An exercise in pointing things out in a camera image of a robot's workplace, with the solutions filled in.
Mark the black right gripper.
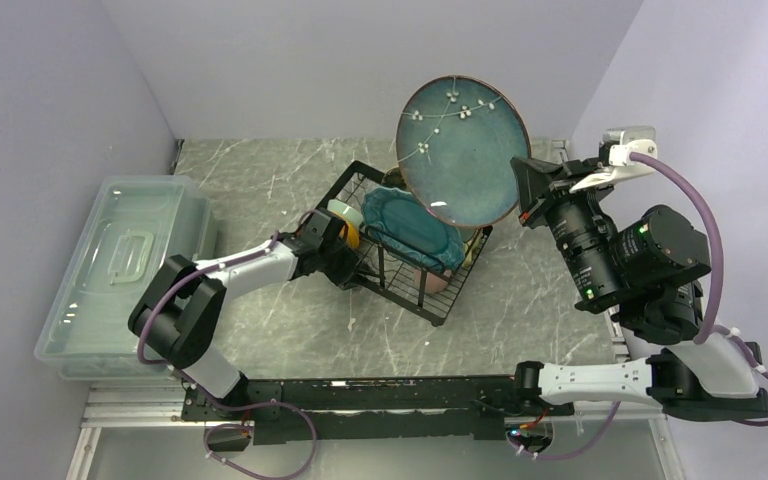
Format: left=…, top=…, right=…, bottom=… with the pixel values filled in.
left=516, top=153, right=626, bottom=306

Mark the yellow ribbed bowl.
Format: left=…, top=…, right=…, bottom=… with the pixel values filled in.
left=345, top=220, right=361, bottom=249

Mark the light green ceramic bowl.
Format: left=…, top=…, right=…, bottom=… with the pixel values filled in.
left=326, top=199, right=364, bottom=230

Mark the teal scalloped plate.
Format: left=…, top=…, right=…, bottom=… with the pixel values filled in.
left=361, top=187, right=464, bottom=273

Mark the dark blue blossom plate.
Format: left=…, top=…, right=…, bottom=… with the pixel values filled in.
left=395, top=75, right=531, bottom=227

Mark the black wire dish rack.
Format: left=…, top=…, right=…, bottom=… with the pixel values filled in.
left=319, top=161, right=493, bottom=327

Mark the pink mug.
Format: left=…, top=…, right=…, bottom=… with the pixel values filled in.
left=422, top=273, right=449, bottom=294

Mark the pale yellow mug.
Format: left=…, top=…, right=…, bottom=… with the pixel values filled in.
left=460, top=242, right=476, bottom=268

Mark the light green flower plate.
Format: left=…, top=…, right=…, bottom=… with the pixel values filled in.
left=382, top=167, right=476, bottom=243

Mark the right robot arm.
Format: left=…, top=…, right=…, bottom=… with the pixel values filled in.
left=510, top=157, right=768, bottom=425

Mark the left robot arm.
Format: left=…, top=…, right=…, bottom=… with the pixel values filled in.
left=128, top=208, right=361, bottom=420

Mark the clear plastic storage box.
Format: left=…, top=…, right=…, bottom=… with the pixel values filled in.
left=34, top=175, right=217, bottom=381

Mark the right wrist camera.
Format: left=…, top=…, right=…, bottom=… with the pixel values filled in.
left=570, top=125, right=658, bottom=192

